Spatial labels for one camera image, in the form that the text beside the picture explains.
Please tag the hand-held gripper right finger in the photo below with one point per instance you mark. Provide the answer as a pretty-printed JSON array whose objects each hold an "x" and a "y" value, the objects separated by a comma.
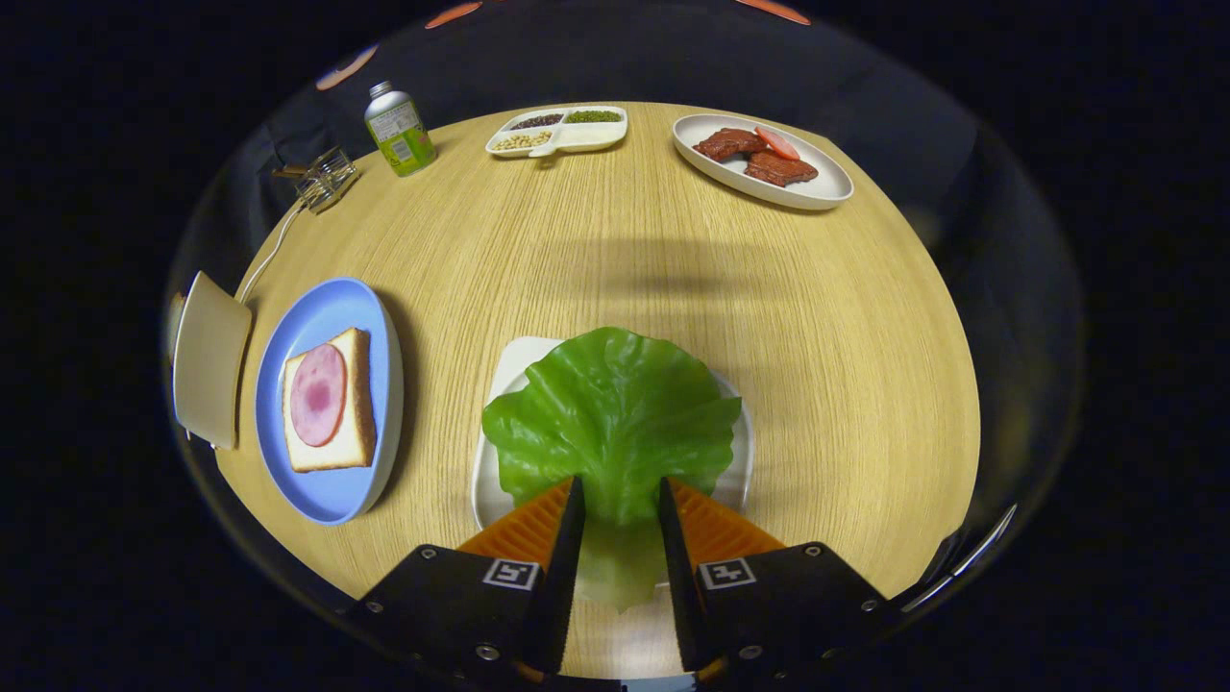
[{"x": 677, "y": 577}]

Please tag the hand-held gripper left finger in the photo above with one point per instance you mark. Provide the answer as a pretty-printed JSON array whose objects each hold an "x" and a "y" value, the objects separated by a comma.
[{"x": 567, "y": 577}]

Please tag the green lettuce leaf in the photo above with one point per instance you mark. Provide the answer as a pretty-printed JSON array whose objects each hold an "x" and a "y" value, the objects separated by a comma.
[{"x": 615, "y": 413}]

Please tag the white square plate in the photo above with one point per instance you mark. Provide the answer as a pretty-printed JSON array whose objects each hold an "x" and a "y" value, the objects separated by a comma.
[{"x": 514, "y": 360}]

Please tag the white bread slice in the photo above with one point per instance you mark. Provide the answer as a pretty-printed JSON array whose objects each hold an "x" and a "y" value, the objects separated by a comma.
[{"x": 360, "y": 404}]

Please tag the pink ham slice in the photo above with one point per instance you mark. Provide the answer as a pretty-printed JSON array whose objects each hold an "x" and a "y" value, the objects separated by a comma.
[{"x": 318, "y": 394}]

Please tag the blue plate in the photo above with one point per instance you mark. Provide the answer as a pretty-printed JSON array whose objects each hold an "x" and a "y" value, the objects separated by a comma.
[{"x": 327, "y": 308}]

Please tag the white oval plate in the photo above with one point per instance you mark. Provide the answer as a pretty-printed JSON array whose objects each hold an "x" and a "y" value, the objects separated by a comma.
[{"x": 822, "y": 187}]

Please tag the white toaster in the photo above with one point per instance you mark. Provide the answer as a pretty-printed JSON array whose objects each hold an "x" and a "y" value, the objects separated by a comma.
[{"x": 211, "y": 360}]

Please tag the brown meat piece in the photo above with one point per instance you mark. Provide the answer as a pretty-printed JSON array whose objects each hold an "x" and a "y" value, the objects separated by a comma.
[
  {"x": 780, "y": 169},
  {"x": 728, "y": 144}
]

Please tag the pile of yellow beans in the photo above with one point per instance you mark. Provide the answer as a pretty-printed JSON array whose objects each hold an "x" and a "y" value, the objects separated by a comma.
[{"x": 535, "y": 140}]

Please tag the white divided dish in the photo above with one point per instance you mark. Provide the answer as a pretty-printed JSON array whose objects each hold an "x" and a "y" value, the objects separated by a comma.
[{"x": 591, "y": 137}]

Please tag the red sausage slice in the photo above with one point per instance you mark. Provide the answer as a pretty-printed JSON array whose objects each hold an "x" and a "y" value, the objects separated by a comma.
[{"x": 776, "y": 143}]

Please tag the pile of dark beans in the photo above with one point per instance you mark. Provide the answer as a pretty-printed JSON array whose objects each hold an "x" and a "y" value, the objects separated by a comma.
[{"x": 536, "y": 121}]

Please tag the pile of green beans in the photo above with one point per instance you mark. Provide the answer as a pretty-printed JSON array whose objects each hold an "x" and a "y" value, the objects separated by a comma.
[{"x": 594, "y": 116}]

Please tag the green label metal bottle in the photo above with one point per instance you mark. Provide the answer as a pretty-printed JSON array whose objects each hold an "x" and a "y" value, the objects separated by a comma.
[{"x": 399, "y": 135}]

